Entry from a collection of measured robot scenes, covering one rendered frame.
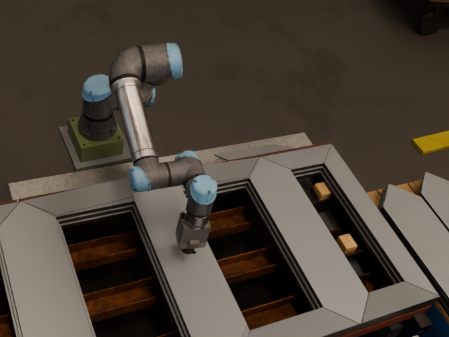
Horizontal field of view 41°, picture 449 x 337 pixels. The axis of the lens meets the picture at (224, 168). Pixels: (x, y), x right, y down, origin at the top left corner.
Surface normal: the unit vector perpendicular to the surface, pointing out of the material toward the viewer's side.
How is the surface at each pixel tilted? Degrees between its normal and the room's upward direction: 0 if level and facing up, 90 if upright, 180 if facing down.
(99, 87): 9
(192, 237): 90
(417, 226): 0
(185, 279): 0
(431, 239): 0
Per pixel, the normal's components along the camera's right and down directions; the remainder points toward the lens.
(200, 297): 0.20, -0.67
